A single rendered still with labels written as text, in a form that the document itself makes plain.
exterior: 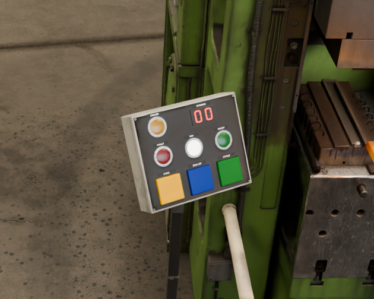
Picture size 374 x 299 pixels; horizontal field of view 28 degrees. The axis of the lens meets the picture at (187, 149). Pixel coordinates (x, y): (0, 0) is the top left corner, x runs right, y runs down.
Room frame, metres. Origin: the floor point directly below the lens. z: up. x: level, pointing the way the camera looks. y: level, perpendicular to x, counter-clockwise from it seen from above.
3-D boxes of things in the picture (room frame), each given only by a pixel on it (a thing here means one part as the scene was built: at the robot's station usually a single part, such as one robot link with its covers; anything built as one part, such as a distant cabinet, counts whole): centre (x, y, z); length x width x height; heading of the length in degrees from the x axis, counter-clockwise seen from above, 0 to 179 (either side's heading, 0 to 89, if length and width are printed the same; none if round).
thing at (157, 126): (1.75, 0.09, 1.16); 0.05 x 0.03 x 0.04; 97
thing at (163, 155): (1.71, 0.07, 1.09); 0.05 x 0.03 x 0.04; 97
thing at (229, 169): (1.78, -0.13, 1.01); 0.07 x 0.05 x 0.07; 122
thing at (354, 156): (2.19, -0.50, 0.96); 0.42 x 0.20 x 0.09; 7
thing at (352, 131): (2.20, -0.52, 0.99); 0.42 x 0.05 x 0.01; 7
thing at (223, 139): (1.82, -0.10, 1.09); 0.05 x 0.03 x 0.04; 97
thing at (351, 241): (2.21, -0.55, 0.69); 0.56 x 0.38 x 0.45; 7
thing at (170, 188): (1.68, 0.04, 1.01); 0.07 x 0.05 x 0.07; 122
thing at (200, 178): (1.73, -0.04, 1.01); 0.07 x 0.05 x 0.07; 122
